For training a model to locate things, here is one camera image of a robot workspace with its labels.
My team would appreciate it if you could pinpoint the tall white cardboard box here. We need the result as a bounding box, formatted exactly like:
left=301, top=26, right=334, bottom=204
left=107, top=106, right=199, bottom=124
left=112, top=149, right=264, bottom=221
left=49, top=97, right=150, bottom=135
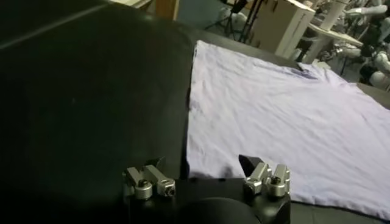
left=249, top=0, right=316, bottom=59

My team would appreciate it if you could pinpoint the purple printed T-shirt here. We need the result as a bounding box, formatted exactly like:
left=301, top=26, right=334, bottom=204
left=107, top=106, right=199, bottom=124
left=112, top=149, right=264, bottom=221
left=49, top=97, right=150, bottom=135
left=186, top=40, right=390, bottom=220

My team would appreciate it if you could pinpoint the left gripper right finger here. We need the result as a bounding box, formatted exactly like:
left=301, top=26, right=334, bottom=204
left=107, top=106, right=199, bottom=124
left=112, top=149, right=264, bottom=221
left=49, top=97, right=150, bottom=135
left=238, top=154, right=291, bottom=198

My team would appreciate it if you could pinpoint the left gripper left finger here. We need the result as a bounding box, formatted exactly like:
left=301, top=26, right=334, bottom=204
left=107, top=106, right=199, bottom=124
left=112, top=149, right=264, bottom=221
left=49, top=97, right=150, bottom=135
left=122, top=156, right=177, bottom=201

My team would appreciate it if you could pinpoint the black tripod stand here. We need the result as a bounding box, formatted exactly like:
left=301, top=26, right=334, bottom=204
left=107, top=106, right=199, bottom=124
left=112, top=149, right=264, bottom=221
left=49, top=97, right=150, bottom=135
left=237, top=0, right=266, bottom=44
left=204, top=0, right=241, bottom=40

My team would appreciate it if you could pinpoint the white standing desk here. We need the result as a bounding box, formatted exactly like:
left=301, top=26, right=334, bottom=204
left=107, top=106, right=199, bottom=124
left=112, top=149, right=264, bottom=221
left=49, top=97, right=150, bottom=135
left=301, top=0, right=364, bottom=65

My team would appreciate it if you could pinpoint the white rectangular table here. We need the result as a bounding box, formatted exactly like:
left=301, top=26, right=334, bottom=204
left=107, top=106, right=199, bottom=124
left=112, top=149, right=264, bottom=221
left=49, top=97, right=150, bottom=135
left=109, top=0, right=153, bottom=9

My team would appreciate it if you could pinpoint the white humanoid robot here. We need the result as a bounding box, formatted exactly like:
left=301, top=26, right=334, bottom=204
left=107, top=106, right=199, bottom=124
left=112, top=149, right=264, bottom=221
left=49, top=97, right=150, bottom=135
left=331, top=0, right=390, bottom=91

